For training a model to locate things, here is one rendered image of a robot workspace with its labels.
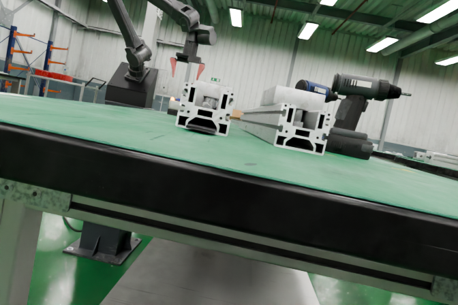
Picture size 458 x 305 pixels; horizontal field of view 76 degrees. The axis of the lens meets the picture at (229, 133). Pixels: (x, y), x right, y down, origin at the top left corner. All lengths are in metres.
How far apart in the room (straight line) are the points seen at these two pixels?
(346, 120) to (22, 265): 0.74
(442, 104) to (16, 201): 14.57
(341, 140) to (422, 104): 13.45
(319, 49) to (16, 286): 12.82
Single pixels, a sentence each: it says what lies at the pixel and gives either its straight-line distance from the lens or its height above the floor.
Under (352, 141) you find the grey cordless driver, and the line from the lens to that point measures 0.83.
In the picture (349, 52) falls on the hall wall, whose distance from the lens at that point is 13.29.
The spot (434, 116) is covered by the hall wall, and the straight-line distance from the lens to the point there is 14.49.
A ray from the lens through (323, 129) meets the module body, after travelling 0.59.
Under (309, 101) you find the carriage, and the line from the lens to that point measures 0.65.
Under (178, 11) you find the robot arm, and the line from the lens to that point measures 1.22.
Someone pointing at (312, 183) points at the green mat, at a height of 0.78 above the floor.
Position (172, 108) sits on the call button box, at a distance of 1.20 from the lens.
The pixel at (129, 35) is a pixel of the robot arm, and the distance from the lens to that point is 1.48.
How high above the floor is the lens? 0.82
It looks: 3 degrees down
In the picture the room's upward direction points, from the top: 12 degrees clockwise
